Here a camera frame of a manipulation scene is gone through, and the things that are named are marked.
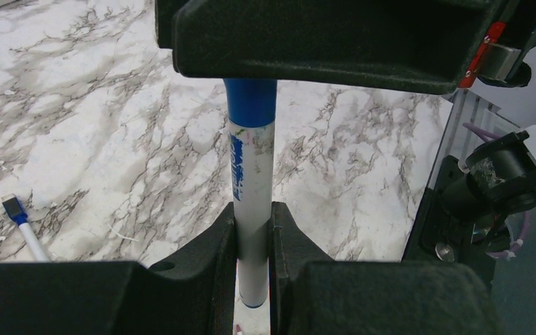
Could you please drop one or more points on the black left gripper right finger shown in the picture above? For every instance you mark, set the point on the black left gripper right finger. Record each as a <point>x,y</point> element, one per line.
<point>311,293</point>

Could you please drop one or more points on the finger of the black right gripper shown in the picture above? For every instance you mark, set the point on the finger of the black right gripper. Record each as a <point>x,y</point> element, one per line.
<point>415,46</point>

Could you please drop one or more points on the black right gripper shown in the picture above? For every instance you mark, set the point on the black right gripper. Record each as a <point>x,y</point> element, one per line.
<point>499,59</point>

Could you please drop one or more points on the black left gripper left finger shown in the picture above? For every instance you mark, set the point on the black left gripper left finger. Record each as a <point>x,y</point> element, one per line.
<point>191,291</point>

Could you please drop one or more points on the white blue marker pen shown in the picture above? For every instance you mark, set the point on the white blue marker pen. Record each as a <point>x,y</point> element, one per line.
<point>252,162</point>

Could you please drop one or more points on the thin white pen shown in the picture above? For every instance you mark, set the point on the thin white pen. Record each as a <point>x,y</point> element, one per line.
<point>33,243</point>

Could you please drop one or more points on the small blue pen cap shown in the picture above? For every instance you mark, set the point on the small blue pen cap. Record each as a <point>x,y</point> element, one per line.
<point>14,209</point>

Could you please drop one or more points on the black mounting rail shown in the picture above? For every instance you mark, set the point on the black mounting rail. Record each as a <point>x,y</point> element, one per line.
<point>446,221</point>

